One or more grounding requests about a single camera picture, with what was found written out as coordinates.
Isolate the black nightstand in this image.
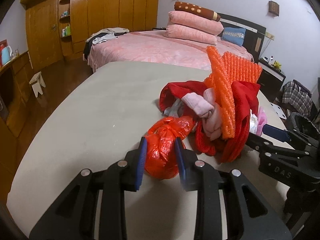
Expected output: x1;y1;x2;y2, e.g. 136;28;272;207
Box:
258;58;286;102

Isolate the white lotion bottle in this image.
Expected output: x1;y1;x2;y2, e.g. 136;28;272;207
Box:
268;56;274;66

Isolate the lower pink pillow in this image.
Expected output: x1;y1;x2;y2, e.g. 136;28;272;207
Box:
164;24;217;45

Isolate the yellow plush toy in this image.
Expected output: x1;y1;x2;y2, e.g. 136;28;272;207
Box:
272;61;281;71

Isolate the blue electric kettle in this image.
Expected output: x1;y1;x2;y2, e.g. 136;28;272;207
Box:
1;44;12;65

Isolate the clothes pile on bed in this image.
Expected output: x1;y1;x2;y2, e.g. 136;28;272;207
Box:
83;27;130;61

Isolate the right wall lamp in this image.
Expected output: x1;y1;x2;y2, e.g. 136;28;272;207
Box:
268;1;280;16

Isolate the wall socket plate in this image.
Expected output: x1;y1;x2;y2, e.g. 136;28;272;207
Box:
265;32;275;41

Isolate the orange foam net sleeve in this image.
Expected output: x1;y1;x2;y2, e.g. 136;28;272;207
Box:
222;51;262;83
204;46;236;139

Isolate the wooden wardrobe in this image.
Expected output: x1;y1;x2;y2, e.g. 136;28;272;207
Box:
20;0;158;72

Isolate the white plastic bag ball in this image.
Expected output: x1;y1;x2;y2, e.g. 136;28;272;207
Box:
249;112;258;134

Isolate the blue plastic bag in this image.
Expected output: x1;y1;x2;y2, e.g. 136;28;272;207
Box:
164;99;184;118

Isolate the bed with pink cover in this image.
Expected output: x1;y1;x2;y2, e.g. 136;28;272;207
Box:
86;30;254;72

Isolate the red plastic bag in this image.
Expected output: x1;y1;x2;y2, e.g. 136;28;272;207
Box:
145;116;194;180

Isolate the white bathroom scale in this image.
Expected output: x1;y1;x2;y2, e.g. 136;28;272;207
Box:
270;103;287;120

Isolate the brown dotted bolster pillow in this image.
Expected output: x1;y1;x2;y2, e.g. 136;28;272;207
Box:
174;2;221;22

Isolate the plaid shirt on chair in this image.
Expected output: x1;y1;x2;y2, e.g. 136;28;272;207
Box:
282;80;313;117

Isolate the small white stool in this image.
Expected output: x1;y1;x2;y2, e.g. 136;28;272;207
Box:
29;72;46;98

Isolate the black trash bin with liner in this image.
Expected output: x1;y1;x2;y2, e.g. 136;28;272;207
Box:
285;112;319;139

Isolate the black headboard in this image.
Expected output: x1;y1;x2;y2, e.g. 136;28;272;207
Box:
219;12;266;63

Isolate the red knit glove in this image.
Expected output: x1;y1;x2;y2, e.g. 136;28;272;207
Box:
195;81;260;163
159;81;208;112

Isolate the pink knotted sock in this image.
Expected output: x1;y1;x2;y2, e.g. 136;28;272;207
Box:
182;88;222;141

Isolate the blue cushion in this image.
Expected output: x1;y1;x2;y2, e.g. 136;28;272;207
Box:
221;27;246;47

